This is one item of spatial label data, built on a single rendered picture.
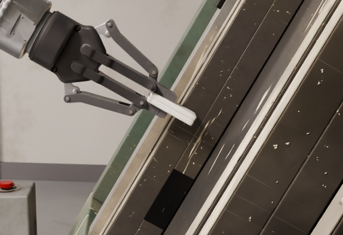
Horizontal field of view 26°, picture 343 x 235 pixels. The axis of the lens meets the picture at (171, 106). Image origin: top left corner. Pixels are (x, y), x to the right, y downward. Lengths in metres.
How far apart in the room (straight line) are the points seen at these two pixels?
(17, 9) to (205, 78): 0.27
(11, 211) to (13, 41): 0.82
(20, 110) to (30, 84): 0.20
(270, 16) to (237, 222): 0.50
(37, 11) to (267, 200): 0.49
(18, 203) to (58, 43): 0.81
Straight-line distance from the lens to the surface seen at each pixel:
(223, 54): 1.03
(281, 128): 0.57
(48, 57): 0.98
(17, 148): 5.18
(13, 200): 1.73
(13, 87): 5.10
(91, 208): 1.70
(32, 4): 0.97
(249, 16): 1.03
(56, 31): 0.97
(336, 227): 0.38
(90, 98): 1.00
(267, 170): 0.57
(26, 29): 0.97
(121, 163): 1.75
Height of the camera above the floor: 1.44
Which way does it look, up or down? 11 degrees down
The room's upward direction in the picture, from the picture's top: straight up
